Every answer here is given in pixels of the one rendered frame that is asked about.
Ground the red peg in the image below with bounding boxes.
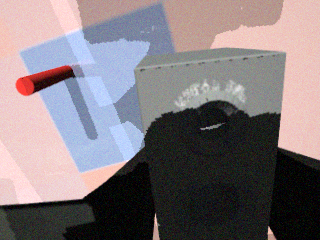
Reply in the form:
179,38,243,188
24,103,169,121
16,66,73,96

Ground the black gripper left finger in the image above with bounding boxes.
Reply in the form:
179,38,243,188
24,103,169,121
0,146,155,240

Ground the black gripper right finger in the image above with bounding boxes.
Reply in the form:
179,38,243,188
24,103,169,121
269,147,320,240

